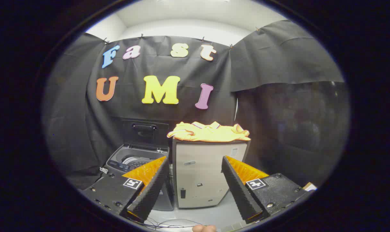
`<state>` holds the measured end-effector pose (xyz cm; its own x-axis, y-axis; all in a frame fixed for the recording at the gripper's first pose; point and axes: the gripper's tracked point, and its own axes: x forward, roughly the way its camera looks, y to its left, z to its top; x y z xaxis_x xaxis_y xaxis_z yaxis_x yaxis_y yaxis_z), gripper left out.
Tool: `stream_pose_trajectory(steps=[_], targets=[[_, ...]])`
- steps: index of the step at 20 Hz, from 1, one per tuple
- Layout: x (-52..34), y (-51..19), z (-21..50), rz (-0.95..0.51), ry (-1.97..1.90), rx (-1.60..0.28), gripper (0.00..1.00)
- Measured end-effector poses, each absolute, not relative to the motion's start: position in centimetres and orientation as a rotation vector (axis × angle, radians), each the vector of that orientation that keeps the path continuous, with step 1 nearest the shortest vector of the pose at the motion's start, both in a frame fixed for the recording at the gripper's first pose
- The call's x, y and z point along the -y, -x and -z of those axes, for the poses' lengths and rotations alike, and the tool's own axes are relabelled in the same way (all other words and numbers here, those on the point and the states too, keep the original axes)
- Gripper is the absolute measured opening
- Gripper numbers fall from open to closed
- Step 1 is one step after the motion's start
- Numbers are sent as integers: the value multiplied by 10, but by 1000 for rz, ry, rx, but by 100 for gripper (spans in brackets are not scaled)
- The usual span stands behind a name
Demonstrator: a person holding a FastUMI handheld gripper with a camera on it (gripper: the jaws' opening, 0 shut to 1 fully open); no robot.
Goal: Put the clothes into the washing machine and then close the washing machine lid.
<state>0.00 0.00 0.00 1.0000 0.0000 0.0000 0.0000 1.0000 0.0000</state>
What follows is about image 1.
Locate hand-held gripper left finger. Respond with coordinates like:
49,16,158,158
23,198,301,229
80,156,170,224

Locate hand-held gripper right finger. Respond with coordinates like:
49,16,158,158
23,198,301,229
221,156,312,225

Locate grey washing machine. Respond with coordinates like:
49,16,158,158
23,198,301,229
105,144,175,211

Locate yellow-orange polo shirt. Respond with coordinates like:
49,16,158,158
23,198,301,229
167,121,251,142

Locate beige cabinet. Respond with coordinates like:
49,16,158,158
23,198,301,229
172,139,251,209

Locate thin black floor cables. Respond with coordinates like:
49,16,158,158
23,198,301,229
143,217,209,230

